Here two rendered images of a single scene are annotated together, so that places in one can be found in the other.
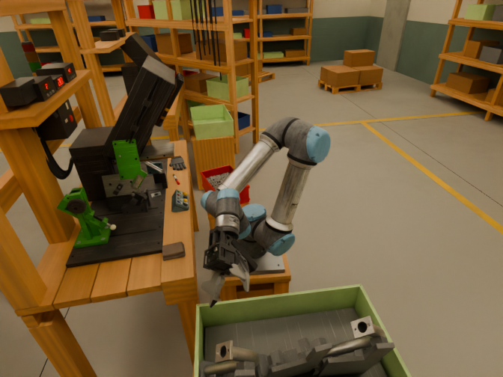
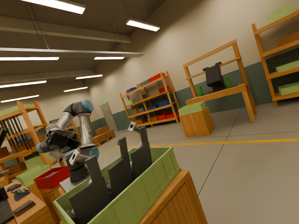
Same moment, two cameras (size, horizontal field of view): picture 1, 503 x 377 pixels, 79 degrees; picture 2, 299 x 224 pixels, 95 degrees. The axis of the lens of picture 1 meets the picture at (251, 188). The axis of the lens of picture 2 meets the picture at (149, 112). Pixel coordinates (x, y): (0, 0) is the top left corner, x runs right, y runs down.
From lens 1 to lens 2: 0.67 m
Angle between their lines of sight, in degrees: 46
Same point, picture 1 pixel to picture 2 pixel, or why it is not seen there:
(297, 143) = (78, 106)
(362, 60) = (103, 130)
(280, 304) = (105, 174)
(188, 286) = (44, 215)
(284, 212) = (86, 138)
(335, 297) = not seen: hidden behind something
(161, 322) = not seen: outside the picture
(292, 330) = not seen: hidden behind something
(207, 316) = (64, 206)
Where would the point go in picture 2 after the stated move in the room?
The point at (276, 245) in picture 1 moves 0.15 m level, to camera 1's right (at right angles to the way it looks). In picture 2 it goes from (90, 153) to (107, 144)
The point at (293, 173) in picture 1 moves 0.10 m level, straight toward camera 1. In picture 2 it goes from (82, 119) to (84, 118)
